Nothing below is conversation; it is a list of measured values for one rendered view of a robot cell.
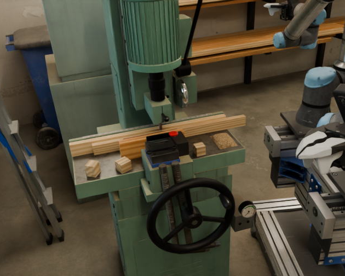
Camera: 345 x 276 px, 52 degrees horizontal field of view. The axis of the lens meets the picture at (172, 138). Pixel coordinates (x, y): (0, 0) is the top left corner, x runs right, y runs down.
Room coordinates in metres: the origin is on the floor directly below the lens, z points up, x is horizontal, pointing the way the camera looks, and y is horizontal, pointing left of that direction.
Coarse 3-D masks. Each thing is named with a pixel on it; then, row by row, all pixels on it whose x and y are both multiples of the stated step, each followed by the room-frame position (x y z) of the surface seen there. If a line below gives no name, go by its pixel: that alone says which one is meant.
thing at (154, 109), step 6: (144, 96) 1.23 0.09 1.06; (150, 96) 1.20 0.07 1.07; (150, 102) 1.14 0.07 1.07; (156, 102) 1.14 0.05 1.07; (162, 102) 1.14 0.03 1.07; (168, 102) 1.13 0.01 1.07; (150, 108) 1.14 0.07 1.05; (156, 108) 1.11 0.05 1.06; (162, 108) 1.11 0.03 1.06; (168, 108) 1.12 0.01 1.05; (150, 114) 1.15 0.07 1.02; (156, 114) 1.11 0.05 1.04; (168, 114) 1.12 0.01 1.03; (156, 120) 1.11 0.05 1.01; (162, 120) 1.11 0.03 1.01
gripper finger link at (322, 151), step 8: (320, 144) 0.53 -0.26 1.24; (328, 144) 0.52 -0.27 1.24; (336, 144) 0.52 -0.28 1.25; (304, 152) 0.51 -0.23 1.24; (312, 152) 0.51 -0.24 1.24; (320, 152) 0.51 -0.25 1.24; (328, 152) 0.51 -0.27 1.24; (320, 160) 0.51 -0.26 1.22; (328, 160) 0.52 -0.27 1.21; (320, 168) 0.51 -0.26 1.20; (328, 168) 0.52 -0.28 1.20
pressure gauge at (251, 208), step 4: (248, 200) 1.04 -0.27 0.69; (240, 204) 1.03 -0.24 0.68; (244, 204) 1.02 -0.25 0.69; (248, 204) 1.01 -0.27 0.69; (252, 204) 1.02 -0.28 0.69; (240, 208) 1.01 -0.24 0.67; (244, 208) 1.00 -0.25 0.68; (248, 208) 1.01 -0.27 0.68; (252, 208) 1.01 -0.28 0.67; (240, 212) 1.01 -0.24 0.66; (244, 212) 1.01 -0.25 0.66; (252, 212) 1.01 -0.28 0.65; (244, 216) 1.01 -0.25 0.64; (248, 216) 1.01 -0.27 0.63
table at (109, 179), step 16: (192, 144) 1.12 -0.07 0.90; (208, 144) 1.12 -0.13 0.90; (240, 144) 1.10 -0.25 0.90; (80, 160) 1.06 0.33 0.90; (112, 160) 1.05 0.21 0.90; (192, 160) 1.02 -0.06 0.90; (208, 160) 1.04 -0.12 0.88; (224, 160) 1.05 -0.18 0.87; (240, 160) 1.07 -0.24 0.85; (80, 176) 0.96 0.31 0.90; (96, 176) 0.96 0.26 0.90; (112, 176) 0.95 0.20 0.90; (128, 176) 0.96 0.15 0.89; (144, 176) 0.98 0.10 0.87; (80, 192) 0.92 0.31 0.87; (96, 192) 0.94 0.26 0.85; (144, 192) 0.91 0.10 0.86; (160, 192) 0.89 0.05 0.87
